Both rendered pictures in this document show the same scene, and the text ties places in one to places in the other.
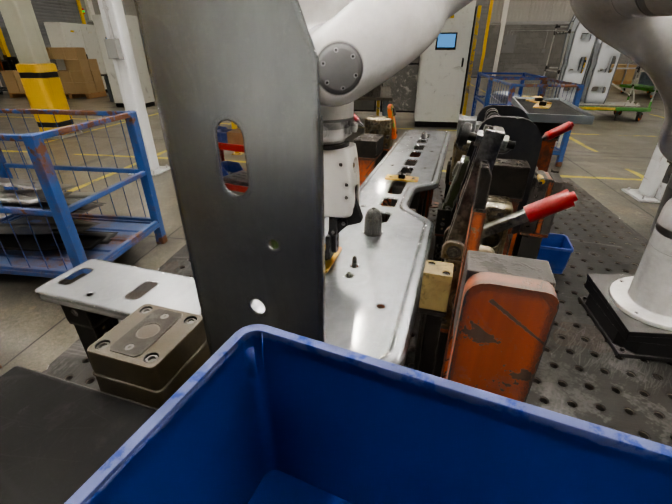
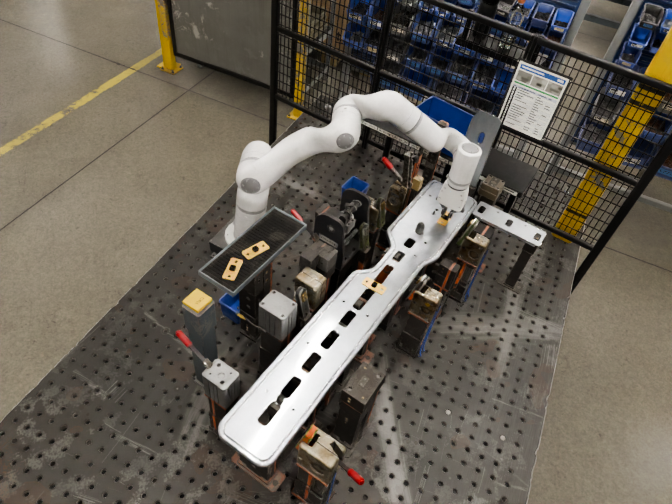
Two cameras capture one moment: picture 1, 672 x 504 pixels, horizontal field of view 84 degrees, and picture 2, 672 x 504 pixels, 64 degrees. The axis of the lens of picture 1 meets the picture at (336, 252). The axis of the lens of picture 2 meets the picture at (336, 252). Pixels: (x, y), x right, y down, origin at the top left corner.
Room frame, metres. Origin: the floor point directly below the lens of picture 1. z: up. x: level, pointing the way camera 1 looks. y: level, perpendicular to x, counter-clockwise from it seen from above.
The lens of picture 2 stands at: (2.13, -0.13, 2.43)
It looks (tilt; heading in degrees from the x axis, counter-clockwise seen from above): 48 degrees down; 189
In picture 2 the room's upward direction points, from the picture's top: 9 degrees clockwise
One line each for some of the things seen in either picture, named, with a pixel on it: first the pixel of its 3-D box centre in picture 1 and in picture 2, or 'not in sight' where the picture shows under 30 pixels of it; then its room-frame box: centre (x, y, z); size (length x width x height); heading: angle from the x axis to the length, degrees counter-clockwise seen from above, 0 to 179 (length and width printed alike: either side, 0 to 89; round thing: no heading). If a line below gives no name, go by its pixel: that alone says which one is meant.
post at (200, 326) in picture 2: not in sight; (203, 344); (1.31, -0.64, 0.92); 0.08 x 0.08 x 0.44; 72
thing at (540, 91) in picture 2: not in sight; (531, 100); (0.00, 0.24, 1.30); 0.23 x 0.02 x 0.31; 72
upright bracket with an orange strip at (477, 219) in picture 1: (449, 357); (408, 193); (0.35, -0.15, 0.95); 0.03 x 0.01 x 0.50; 162
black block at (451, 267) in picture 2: not in sight; (440, 289); (0.73, 0.08, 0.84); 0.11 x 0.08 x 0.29; 72
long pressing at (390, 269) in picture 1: (400, 177); (372, 291); (0.96, -0.17, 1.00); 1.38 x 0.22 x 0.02; 162
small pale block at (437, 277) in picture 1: (422, 377); (409, 210); (0.38, -0.12, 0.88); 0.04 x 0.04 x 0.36; 72
